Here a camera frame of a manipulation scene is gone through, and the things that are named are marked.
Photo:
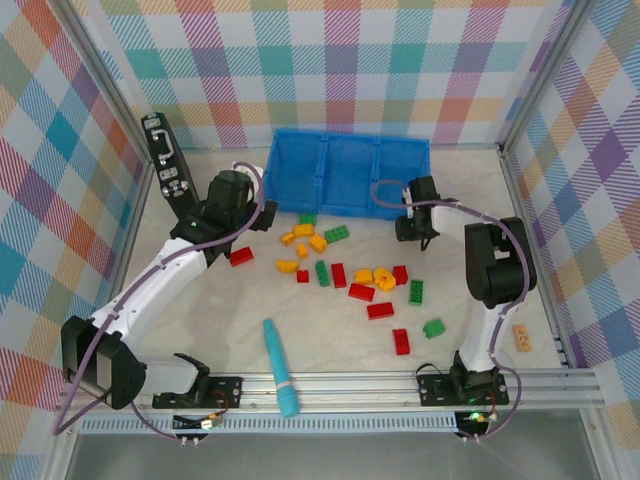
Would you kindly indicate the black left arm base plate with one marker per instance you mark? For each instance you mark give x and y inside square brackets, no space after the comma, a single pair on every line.
[230,392]

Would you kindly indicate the yellow half-round lego brick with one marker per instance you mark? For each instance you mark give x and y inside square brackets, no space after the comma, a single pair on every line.
[286,265]

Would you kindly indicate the yellow small lego brick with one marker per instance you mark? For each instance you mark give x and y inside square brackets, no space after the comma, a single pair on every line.
[301,250]
[287,238]

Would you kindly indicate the green long lego brick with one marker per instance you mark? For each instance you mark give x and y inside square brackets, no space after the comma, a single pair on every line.
[322,273]
[416,292]
[337,234]

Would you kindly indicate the aluminium side rail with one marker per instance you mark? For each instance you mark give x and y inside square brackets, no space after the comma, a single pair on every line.
[136,210]
[549,310]

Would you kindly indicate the yellow round lego piece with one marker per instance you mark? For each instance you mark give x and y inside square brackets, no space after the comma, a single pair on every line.
[384,280]

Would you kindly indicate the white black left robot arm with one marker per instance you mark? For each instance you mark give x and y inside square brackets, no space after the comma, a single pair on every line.
[150,285]

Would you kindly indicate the aluminium frame post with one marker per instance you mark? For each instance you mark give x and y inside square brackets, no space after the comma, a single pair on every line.
[545,75]
[100,80]

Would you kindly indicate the teal marker pen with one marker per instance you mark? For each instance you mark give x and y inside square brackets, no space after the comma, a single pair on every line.
[280,367]

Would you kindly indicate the small wooden block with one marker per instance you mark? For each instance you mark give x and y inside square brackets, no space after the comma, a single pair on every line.
[522,338]

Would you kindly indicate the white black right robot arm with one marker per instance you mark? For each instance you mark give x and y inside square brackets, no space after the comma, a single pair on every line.
[500,260]

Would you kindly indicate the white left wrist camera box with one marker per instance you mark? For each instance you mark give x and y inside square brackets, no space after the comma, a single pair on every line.
[246,172]

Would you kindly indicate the green square lego brick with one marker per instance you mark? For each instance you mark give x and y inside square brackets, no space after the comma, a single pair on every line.
[433,328]

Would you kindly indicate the red long lego brick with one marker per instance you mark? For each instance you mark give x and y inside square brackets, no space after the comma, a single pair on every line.
[241,255]
[380,310]
[339,275]
[361,291]
[401,341]

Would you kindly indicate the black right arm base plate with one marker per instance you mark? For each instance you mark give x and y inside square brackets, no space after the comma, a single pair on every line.
[432,390]

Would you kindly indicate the blue plastic bin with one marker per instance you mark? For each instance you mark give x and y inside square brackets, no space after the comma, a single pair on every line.
[295,170]

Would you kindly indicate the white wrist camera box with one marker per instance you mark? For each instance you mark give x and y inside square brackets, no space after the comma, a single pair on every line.
[410,210]
[246,172]

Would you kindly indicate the black connector panel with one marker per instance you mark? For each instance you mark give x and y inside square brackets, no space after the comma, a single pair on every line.
[165,160]

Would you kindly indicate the red small lego brick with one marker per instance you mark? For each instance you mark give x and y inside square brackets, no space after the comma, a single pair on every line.
[302,276]

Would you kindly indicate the small circuit board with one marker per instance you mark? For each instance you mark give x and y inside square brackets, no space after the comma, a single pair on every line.
[475,417]
[212,422]

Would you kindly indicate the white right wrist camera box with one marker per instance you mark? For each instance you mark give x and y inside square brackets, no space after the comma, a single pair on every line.
[410,210]

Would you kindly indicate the red short lego brick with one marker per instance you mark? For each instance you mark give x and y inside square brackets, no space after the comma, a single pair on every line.
[400,275]

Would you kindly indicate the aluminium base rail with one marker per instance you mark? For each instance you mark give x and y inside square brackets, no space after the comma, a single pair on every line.
[350,387]

